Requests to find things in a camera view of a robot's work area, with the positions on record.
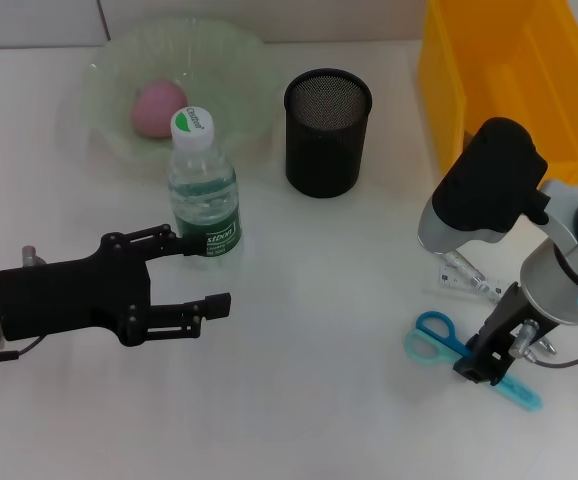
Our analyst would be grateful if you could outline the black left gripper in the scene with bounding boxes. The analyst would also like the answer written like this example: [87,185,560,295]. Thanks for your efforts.
[0,224,233,347]

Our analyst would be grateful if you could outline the grey right wrist cable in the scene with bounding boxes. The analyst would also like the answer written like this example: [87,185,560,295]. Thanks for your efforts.
[511,319,578,372]

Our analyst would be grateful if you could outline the pink peach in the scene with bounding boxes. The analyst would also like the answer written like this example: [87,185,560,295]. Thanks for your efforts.
[129,79,190,140]

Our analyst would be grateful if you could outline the clear silver ballpoint pen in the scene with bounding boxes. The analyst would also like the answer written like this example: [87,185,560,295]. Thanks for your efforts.
[443,252,556,357]

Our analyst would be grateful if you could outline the blue capped scissors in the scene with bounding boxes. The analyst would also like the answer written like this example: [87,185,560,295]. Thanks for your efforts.
[403,310,543,412]

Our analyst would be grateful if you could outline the yellow plastic bin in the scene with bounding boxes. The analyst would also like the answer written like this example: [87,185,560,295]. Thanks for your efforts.
[417,0,578,187]

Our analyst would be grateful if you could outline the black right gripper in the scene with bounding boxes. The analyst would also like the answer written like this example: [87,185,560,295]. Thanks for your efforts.
[452,282,558,387]

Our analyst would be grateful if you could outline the transparent plastic ruler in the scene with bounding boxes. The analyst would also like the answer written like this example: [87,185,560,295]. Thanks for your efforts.
[436,262,520,307]

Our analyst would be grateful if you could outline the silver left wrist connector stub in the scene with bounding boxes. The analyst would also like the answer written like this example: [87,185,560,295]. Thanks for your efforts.
[21,244,50,267]

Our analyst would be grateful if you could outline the green glass fruit plate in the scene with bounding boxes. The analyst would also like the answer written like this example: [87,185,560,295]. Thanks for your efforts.
[79,17,275,169]

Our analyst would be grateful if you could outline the clear green-label water bottle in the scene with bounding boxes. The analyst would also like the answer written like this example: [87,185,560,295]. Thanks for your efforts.
[167,107,244,259]

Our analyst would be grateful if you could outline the black mesh pen holder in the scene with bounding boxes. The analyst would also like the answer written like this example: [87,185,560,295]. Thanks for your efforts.
[283,68,373,200]

